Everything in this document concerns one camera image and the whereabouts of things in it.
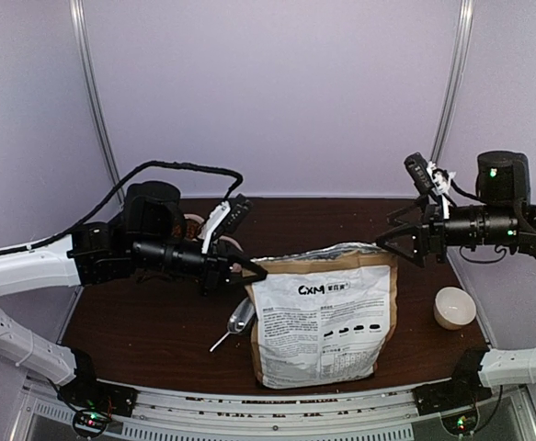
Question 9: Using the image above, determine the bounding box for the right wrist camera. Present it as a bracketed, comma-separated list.
[404, 153, 434, 195]

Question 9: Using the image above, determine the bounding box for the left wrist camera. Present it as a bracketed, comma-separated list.
[226, 194, 253, 232]

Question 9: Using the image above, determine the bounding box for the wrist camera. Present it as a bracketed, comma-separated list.
[226, 194, 253, 232]
[404, 153, 434, 195]

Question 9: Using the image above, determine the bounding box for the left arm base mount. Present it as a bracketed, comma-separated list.
[52, 348, 138, 440]

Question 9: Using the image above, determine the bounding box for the beige ceramic bowl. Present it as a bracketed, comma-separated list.
[433, 287, 477, 331]

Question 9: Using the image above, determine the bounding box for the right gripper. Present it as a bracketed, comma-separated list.
[373, 195, 517, 269]

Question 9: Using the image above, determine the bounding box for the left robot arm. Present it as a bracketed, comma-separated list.
[0, 181, 268, 408]

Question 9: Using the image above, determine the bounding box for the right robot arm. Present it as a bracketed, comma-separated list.
[375, 151, 536, 406]

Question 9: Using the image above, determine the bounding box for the brown pet food kibble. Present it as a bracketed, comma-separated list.
[172, 219, 201, 240]

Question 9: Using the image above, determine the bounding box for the right aluminium frame post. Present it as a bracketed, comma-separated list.
[431, 0, 474, 163]

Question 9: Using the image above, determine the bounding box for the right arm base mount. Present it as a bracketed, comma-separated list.
[413, 348, 493, 439]

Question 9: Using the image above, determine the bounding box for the pink double pet feeder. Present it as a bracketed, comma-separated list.
[184, 213, 243, 252]

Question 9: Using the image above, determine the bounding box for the left aluminium frame post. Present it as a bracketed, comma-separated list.
[69, 0, 120, 186]

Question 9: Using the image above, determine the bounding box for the metal scoop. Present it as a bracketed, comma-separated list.
[209, 297, 256, 353]

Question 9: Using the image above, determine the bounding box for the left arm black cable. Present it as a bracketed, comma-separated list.
[0, 160, 245, 263]

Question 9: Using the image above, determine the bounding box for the aluminium frame post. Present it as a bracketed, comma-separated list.
[431, 0, 474, 163]
[69, 0, 120, 186]

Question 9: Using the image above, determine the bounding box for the pet food bag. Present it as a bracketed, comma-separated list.
[246, 243, 398, 390]

